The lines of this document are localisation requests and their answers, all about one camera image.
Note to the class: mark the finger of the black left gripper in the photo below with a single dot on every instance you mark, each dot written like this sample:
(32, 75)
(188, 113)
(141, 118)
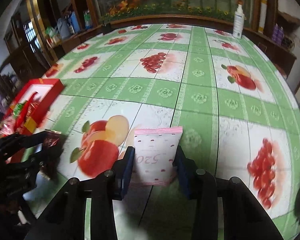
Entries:
(12, 147)

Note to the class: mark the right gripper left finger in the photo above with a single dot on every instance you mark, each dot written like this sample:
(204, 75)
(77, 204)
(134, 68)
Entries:
(115, 181)

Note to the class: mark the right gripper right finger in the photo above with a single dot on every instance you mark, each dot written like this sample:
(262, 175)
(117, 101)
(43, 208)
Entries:
(194, 182)

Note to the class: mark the long red snack packet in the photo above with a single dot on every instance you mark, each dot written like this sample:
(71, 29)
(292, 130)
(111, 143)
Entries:
(22, 115)

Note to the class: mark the green candy wrapper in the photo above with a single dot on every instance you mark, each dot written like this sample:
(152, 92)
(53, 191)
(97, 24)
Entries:
(18, 108)

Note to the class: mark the dark red chocolate packet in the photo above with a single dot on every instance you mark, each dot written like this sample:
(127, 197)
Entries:
(51, 139)

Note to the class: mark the pink white snack packet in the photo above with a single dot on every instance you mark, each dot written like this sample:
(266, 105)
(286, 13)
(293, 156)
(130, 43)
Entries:
(155, 151)

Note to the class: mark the red gift box tray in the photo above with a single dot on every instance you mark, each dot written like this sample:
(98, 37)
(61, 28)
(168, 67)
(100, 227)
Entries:
(48, 90)

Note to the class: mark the green fruit pattern tablecloth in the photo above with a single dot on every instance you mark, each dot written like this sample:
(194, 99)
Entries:
(238, 114)

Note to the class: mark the small black box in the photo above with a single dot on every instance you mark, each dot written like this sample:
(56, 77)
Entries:
(106, 28)

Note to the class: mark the purple bottles on shelf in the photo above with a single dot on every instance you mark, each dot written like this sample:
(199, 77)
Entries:
(278, 34)

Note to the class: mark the white spray bottle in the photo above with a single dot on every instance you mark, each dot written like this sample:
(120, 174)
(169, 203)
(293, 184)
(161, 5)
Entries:
(238, 22)

